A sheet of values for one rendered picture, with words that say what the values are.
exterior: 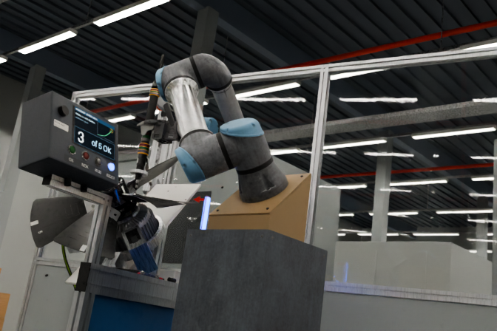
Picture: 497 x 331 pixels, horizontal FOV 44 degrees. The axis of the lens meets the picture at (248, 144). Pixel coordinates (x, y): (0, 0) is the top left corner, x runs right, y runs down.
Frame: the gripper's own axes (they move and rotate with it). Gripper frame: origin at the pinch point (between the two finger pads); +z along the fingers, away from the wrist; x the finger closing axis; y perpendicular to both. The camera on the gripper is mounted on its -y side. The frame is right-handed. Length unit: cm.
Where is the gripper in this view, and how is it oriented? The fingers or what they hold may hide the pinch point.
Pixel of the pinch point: (143, 125)
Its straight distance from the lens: 256.4
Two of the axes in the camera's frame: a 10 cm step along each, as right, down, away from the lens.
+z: -8.6, 0.3, 5.0
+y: -1.4, 9.5, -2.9
